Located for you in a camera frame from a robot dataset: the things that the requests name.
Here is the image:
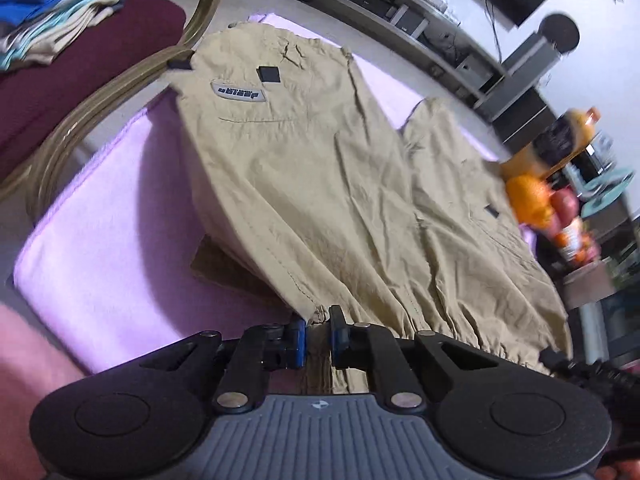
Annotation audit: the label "red apple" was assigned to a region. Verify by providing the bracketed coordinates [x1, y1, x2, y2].
[550, 187, 585, 222]

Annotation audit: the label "teal plate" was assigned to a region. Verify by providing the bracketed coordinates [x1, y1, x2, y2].
[579, 169, 637, 217]

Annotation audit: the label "khaki pants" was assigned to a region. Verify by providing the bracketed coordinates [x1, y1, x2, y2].
[177, 22, 573, 396]

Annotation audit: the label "lilac blanket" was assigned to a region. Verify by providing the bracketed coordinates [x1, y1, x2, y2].
[12, 12, 538, 376]

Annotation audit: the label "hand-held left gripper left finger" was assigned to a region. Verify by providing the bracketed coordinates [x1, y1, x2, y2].
[140, 317, 307, 414]

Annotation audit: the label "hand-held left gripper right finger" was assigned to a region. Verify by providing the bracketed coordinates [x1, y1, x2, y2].
[327, 305, 501, 414]

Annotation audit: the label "large orange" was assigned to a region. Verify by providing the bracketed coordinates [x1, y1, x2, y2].
[505, 175, 555, 227]

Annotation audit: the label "orange juice bottle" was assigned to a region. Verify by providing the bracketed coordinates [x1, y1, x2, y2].
[500, 106, 603, 182]

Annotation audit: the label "small orange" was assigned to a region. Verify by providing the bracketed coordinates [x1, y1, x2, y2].
[550, 216, 601, 267]

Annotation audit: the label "stack of folded clothes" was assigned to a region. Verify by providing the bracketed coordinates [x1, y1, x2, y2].
[0, 0, 123, 72]

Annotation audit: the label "grey television stand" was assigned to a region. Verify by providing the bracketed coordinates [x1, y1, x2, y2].
[274, 0, 507, 102]

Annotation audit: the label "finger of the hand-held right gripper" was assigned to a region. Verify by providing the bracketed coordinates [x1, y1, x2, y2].
[539, 347, 640, 413]

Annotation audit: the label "maroon chair with gold frame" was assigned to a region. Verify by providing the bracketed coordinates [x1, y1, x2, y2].
[0, 0, 233, 221]

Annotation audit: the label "grey floor speaker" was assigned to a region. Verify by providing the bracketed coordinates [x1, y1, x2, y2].
[474, 35, 560, 122]

